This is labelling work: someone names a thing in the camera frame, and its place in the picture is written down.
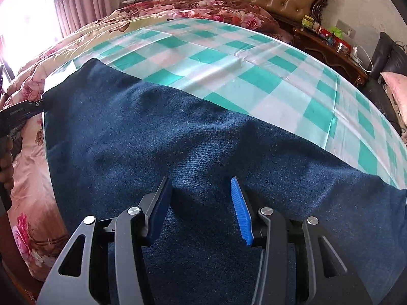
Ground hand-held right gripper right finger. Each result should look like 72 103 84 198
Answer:
230 177 372 305

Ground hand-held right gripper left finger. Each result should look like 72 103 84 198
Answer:
36 176 174 305

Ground blue denim pants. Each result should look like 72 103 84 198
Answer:
43 58 407 305

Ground person's left hand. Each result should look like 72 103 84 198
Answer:
0 140 15 195

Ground pink floral bedspread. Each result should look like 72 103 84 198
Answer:
0 16 179 283

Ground pink floral curtain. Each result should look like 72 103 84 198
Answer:
41 0 153 37

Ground green white checked cloth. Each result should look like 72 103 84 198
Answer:
45 17 407 191

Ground dark wooden nightstand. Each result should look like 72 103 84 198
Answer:
293 27 369 86

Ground dark red floral quilt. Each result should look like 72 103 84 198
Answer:
122 0 293 43

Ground large pink floral pillow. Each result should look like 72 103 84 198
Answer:
380 71 407 124

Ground black leather armchair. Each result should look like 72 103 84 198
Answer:
362 32 407 128

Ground white charger with cable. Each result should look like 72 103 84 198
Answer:
350 46 374 72

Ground wall socket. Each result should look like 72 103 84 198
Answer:
335 19 357 37

